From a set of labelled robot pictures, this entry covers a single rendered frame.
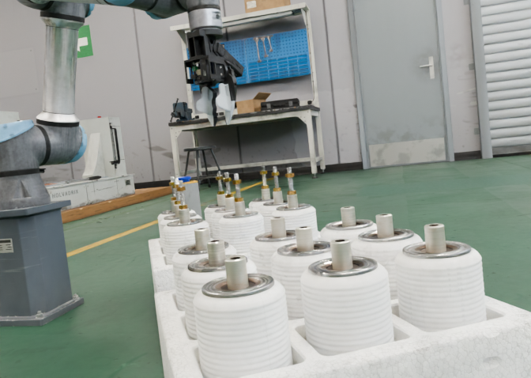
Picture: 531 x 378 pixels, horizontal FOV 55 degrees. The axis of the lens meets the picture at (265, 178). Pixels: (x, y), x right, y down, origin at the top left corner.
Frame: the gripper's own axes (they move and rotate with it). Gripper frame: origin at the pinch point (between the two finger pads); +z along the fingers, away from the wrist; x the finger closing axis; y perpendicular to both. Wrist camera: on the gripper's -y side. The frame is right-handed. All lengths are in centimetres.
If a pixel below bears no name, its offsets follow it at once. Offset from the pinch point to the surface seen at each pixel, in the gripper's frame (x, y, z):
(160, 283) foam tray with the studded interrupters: 1.3, 27.5, 31.0
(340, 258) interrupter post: 48, 48, 20
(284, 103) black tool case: -199, -388, -36
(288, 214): 17.8, 4.9, 22.0
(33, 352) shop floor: -33, 34, 46
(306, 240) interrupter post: 40, 39, 20
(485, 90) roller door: -14, -495, -26
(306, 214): 20.9, 2.3, 22.5
